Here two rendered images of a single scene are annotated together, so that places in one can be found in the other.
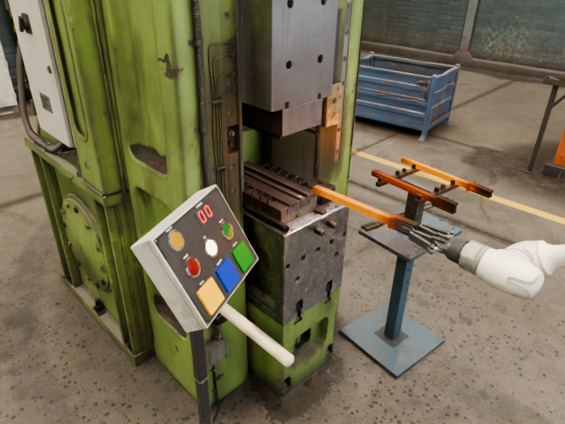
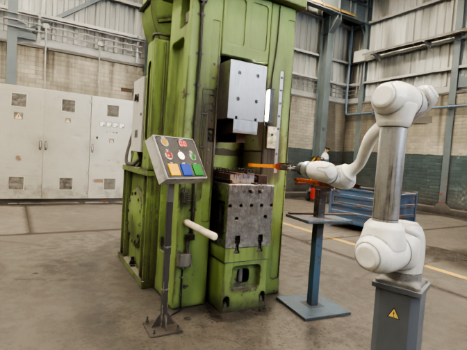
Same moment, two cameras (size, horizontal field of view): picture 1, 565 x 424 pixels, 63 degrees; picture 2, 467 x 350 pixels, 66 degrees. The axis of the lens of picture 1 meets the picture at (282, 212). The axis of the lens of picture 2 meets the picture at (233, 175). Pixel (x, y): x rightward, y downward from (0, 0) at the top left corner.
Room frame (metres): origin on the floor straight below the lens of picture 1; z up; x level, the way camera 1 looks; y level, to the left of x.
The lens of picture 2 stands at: (-0.92, -0.69, 1.11)
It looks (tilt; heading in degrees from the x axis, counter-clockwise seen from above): 3 degrees down; 15
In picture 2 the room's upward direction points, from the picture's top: 4 degrees clockwise
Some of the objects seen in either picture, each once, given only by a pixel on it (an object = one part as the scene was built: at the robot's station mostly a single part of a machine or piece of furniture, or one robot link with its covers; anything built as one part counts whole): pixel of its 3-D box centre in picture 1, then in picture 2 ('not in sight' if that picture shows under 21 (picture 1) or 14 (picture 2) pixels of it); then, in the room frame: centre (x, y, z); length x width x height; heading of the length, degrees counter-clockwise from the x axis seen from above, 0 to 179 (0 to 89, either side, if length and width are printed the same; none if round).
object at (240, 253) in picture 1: (241, 257); (197, 170); (1.15, 0.12, 1.01); 0.07 x 0.05 x 0.07; 160
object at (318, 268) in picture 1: (271, 237); (231, 209); (1.75, 0.05, 0.69); 0.56 x 0.38 x 0.45; 45
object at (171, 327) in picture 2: not in sight; (162, 320); (1.11, 0.28, 0.05); 0.22 x 0.22 x 0.09; 45
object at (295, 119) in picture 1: (262, 103); (231, 128); (1.71, 0.08, 1.32); 0.42 x 0.20 x 0.10; 45
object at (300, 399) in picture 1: (299, 384); (236, 310); (1.52, -0.10, 0.01); 0.58 x 0.39 x 0.01; 135
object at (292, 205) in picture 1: (263, 189); (228, 175); (1.71, 0.08, 0.96); 0.42 x 0.20 x 0.09; 45
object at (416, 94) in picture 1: (395, 92); (370, 209); (5.54, -1.34, 0.36); 1.20 x 0.80 x 0.72; 53
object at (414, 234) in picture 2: not in sight; (404, 244); (0.79, -1.01, 0.77); 0.18 x 0.16 x 0.22; 145
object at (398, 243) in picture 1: (410, 230); (318, 218); (1.85, -0.61, 0.68); 0.40 x 0.30 x 0.02; 129
